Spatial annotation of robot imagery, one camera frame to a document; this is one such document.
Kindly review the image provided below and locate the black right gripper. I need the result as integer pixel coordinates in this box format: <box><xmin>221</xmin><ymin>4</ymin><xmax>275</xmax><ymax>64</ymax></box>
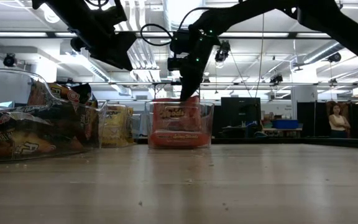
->
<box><xmin>180</xmin><ymin>27</ymin><xmax>222</xmax><ymax>102</ymax></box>

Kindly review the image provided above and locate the red spicy noodle pack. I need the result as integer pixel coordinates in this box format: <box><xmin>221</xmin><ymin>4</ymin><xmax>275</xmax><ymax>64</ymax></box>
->
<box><xmin>149</xmin><ymin>129</ymin><xmax>211</xmax><ymax>149</ymax></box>
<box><xmin>152</xmin><ymin>95</ymin><xmax>202</xmax><ymax>132</ymax></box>

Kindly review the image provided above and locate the black fire noodle pack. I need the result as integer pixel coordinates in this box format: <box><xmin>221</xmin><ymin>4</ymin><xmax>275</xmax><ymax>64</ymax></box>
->
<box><xmin>26</xmin><ymin>80</ymin><xmax>82</xmax><ymax>110</ymax></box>
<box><xmin>68</xmin><ymin>83</ymin><xmax>101</xmax><ymax>149</ymax></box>
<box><xmin>0</xmin><ymin>129</ymin><xmax>85</xmax><ymax>161</ymax></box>

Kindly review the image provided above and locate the clear plastic bin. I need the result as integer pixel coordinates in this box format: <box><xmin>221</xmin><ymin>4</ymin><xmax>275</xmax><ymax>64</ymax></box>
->
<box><xmin>99</xmin><ymin>102</ymin><xmax>142</xmax><ymax>148</ymax></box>
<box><xmin>0</xmin><ymin>68</ymin><xmax>108</xmax><ymax>163</ymax></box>
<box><xmin>144</xmin><ymin>101</ymin><xmax>216</xmax><ymax>150</ymax></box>

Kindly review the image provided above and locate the black ceiling spotlight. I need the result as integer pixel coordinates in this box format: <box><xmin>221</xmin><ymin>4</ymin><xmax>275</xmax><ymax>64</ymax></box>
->
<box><xmin>269</xmin><ymin>74</ymin><xmax>284</xmax><ymax>85</ymax></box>
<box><xmin>214</xmin><ymin>40</ymin><xmax>232</xmax><ymax>63</ymax></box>
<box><xmin>327</xmin><ymin>52</ymin><xmax>342</xmax><ymax>64</ymax></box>
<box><xmin>2</xmin><ymin>52</ymin><xmax>17</xmax><ymax>68</ymax></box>

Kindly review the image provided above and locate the black overhead beam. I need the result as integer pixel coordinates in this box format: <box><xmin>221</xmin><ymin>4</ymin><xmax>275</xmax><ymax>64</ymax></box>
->
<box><xmin>0</xmin><ymin>30</ymin><xmax>358</xmax><ymax>40</ymax></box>

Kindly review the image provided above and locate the blue storage box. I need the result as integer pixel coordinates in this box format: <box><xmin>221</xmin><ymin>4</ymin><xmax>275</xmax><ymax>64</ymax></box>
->
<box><xmin>272</xmin><ymin>119</ymin><xmax>300</xmax><ymax>130</ymax></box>

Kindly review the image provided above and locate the black partition panel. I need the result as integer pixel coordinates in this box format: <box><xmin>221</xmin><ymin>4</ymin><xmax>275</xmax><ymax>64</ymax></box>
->
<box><xmin>296</xmin><ymin>101</ymin><xmax>358</xmax><ymax>139</ymax></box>

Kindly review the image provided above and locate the person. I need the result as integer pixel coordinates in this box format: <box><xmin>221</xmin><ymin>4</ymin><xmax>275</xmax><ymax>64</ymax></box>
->
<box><xmin>328</xmin><ymin>104</ymin><xmax>351</xmax><ymax>139</ymax></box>

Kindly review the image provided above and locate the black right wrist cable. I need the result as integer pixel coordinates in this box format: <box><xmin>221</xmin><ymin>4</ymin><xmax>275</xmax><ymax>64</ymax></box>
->
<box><xmin>139</xmin><ymin>6</ymin><xmax>213</xmax><ymax>47</ymax></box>

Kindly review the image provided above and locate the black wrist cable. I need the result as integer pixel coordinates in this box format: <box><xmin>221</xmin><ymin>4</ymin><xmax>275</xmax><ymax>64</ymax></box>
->
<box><xmin>84</xmin><ymin>0</ymin><xmax>110</xmax><ymax>9</ymax></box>
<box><xmin>139</xmin><ymin>6</ymin><xmax>213</xmax><ymax>47</ymax></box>

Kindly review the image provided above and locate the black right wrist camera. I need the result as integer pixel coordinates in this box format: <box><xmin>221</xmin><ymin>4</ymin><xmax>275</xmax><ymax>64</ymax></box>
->
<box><xmin>167</xmin><ymin>30</ymin><xmax>193</xmax><ymax>72</ymax></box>

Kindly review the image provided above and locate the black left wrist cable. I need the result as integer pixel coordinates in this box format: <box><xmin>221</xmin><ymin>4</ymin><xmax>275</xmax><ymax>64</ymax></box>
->
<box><xmin>84</xmin><ymin>0</ymin><xmax>110</xmax><ymax>9</ymax></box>

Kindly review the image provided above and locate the thin hanging black cable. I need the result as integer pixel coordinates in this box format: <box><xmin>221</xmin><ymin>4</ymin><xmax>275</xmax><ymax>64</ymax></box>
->
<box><xmin>254</xmin><ymin>14</ymin><xmax>265</xmax><ymax>99</ymax></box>

